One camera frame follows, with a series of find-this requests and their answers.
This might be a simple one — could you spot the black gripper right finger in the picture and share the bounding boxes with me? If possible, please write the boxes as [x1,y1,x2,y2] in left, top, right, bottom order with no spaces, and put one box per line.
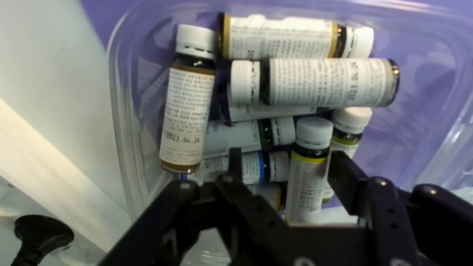
[326,149,473,266]

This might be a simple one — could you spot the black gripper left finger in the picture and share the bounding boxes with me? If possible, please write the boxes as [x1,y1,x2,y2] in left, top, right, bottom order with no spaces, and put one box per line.
[97,146,298,266]

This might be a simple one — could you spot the clear plastic container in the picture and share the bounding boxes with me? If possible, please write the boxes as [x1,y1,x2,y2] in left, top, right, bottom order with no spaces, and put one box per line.
[104,0,473,220]

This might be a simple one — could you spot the small bottle blue band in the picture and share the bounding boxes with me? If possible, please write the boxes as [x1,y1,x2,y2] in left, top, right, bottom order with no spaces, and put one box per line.
[195,149,292,187]

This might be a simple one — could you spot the small bottle black band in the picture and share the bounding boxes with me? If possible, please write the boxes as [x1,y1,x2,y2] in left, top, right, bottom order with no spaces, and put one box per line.
[202,115,297,157]

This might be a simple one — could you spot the small bottle yellow band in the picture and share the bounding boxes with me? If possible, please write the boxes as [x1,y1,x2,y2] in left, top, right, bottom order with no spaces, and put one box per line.
[282,115,335,225]

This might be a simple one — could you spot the small bottle olive band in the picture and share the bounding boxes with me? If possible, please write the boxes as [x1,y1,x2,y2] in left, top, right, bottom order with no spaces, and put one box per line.
[320,104,375,202]

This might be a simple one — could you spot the brown bottle long white label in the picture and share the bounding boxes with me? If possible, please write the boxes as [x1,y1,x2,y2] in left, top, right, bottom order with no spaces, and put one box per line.
[156,21,218,175]

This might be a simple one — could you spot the black round knob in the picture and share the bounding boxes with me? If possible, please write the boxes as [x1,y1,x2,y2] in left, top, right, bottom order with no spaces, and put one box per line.
[10,214,76,266]

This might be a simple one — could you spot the purple mat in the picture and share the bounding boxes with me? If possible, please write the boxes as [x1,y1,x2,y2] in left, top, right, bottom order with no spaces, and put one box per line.
[78,0,473,203]

